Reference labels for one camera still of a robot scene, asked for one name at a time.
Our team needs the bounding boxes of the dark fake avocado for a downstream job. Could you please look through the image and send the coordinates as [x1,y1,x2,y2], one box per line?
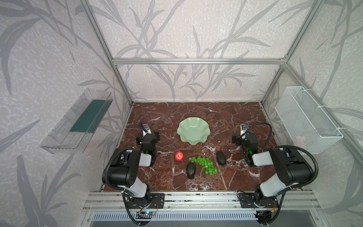
[186,162,196,179]
[216,151,226,166]

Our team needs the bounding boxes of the red fake apple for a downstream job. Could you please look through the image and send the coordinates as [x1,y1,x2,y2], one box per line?
[175,151,184,161]

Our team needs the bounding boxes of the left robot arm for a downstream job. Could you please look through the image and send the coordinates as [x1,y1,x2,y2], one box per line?
[102,131,160,203]

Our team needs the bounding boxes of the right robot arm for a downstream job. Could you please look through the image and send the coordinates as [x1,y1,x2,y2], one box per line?
[232,133,319,208]

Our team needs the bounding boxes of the light green wavy fruit bowl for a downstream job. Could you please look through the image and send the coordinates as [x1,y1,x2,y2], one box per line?
[177,117,211,145]

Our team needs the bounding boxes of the green fake grape bunch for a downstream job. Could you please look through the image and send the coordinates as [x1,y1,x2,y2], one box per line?
[189,156,217,176]

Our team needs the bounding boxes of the pink object in basket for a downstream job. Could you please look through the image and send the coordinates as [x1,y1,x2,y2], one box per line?
[294,136,307,149]

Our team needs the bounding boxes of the green circuit board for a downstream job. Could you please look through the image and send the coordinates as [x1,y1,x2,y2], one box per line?
[138,211,157,218]

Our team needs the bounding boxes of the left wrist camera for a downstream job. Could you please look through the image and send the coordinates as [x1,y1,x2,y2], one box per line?
[139,122,152,137]

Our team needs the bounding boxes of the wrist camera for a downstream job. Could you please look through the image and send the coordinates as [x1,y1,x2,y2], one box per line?
[139,122,152,137]
[240,124,248,137]

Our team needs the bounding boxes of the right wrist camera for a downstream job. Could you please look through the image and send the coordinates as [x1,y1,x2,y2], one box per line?
[240,124,248,137]

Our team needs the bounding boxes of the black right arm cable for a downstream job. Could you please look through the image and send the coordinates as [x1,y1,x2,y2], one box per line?
[244,121,273,151]

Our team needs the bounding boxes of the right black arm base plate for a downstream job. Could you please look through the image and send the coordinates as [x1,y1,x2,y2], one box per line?
[236,192,279,209]

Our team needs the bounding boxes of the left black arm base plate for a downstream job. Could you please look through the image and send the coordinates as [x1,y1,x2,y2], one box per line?
[126,193,165,209]

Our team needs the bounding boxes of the white wire mesh basket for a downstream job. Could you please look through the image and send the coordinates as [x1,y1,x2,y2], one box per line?
[275,86,344,154]

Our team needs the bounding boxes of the aluminium front rail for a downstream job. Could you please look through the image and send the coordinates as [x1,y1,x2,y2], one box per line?
[82,191,321,211]

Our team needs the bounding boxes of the clear plastic wall bin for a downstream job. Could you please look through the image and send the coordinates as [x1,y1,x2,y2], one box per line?
[40,89,113,154]

